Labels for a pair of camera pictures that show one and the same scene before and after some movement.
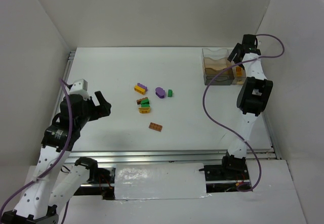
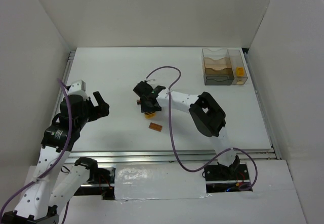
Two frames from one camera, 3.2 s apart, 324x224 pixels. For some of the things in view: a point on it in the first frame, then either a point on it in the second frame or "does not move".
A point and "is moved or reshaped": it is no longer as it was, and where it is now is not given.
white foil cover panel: x=160 y=181 does not move
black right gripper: x=241 y=48 -> x=148 y=103
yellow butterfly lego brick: x=239 y=71 does not move
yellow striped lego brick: x=144 y=110 is moved or reshaped
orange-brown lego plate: x=155 y=126 does not move
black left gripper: x=94 y=108 does not move
